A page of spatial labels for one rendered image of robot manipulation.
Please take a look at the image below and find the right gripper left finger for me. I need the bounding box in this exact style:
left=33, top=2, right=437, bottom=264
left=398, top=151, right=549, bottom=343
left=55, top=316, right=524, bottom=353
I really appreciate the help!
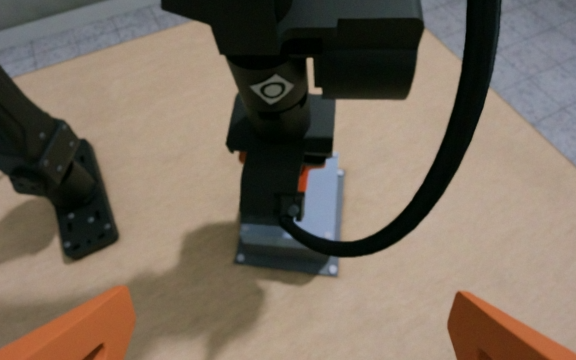
left=0, top=286, right=136, bottom=360

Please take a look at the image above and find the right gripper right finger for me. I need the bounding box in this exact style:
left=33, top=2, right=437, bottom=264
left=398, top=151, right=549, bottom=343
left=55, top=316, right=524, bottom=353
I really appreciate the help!
left=447, top=291, right=576, bottom=360

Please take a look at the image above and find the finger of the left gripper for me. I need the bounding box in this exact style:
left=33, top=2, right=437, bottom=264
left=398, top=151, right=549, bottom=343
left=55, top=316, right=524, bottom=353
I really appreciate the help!
left=238, top=152, right=247, bottom=164
left=305, top=164, right=326, bottom=171

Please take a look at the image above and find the light blue flat plate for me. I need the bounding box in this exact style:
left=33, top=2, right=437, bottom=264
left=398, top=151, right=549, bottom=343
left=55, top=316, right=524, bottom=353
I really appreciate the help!
left=239, top=152, right=339, bottom=249

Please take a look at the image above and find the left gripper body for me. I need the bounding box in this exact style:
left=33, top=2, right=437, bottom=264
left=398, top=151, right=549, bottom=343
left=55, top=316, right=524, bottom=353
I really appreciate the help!
left=225, top=84, right=336, bottom=222

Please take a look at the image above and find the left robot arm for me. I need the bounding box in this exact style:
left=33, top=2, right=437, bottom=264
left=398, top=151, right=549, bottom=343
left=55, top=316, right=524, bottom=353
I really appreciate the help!
left=0, top=0, right=425, bottom=259

